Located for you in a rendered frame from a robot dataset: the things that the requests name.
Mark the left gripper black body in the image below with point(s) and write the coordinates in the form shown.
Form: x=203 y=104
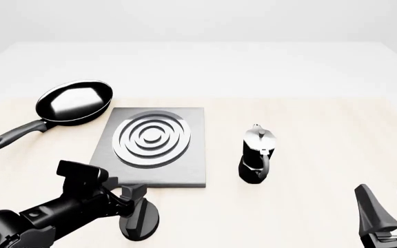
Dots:
x=117 y=205

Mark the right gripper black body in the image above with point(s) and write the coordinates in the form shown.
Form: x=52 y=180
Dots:
x=391 y=241

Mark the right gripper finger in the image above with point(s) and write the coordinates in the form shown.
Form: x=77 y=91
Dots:
x=374 y=211

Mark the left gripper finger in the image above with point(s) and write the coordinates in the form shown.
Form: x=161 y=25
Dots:
x=133 y=192
x=113 y=182

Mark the round black stove knob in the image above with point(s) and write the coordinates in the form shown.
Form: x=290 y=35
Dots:
x=147 y=219

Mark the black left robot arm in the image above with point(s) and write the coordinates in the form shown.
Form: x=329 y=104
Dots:
x=50 y=215

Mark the flat grey stove plate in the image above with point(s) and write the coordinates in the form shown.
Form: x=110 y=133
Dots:
x=171 y=165

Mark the black frying pan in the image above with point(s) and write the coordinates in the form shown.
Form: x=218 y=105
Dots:
x=78 y=103

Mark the black and silver moka pot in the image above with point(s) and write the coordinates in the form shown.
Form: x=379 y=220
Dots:
x=253 y=152

